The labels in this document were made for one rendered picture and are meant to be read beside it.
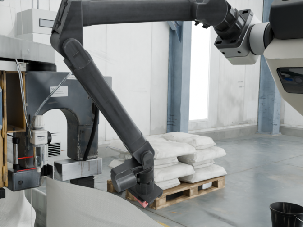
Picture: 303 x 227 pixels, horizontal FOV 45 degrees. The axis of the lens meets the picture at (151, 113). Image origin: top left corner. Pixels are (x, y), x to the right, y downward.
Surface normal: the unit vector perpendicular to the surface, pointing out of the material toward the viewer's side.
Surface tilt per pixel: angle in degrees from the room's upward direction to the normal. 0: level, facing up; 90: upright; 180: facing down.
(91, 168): 90
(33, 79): 90
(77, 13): 106
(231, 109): 90
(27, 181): 90
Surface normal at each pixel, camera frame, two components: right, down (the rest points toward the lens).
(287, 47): -0.48, -0.73
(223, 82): 0.67, 0.08
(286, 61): -0.61, 0.67
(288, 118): -0.74, 0.05
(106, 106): 0.43, 0.40
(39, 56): 0.99, 0.04
